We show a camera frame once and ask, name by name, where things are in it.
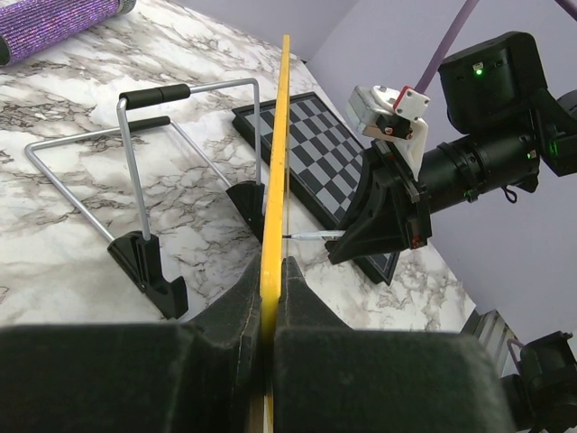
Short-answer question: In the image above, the wire whiteboard stand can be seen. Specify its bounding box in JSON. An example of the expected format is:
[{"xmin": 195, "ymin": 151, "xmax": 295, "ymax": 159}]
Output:
[{"xmin": 24, "ymin": 78, "xmax": 271, "ymax": 320}]

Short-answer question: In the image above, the white marker pen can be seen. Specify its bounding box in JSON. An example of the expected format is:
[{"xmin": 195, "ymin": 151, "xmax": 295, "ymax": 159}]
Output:
[{"xmin": 283, "ymin": 230, "xmax": 345, "ymax": 242}]

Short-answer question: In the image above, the yellow framed whiteboard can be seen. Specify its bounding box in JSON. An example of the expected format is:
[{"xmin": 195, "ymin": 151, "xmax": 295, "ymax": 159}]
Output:
[{"xmin": 260, "ymin": 34, "xmax": 290, "ymax": 432}]

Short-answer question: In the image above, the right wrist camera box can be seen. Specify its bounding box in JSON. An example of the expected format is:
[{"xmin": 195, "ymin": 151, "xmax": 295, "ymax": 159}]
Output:
[{"xmin": 346, "ymin": 86, "xmax": 430, "ymax": 179}]

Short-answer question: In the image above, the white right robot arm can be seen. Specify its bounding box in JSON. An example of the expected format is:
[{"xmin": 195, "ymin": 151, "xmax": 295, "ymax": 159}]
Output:
[{"xmin": 327, "ymin": 32, "xmax": 576, "ymax": 264}]

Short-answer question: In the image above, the purple glitter microphone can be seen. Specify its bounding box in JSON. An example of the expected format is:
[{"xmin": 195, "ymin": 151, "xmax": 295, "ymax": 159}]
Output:
[{"xmin": 1, "ymin": 0, "xmax": 136, "ymax": 67}]

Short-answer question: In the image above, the black white chessboard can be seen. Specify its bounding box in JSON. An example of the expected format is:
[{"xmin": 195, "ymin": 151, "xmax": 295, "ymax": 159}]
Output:
[{"xmin": 232, "ymin": 92, "xmax": 399, "ymax": 285}]

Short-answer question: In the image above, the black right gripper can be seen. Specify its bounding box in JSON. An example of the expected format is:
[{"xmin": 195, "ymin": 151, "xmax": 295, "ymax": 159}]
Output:
[{"xmin": 328, "ymin": 139, "xmax": 432, "ymax": 264}]

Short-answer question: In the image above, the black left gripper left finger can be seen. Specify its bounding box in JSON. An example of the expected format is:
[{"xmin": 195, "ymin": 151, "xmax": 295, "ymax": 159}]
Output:
[{"xmin": 1, "ymin": 258, "xmax": 262, "ymax": 432}]

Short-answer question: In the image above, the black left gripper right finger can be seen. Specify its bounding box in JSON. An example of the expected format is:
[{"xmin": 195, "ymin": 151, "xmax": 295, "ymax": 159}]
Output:
[{"xmin": 271, "ymin": 257, "xmax": 514, "ymax": 432}]

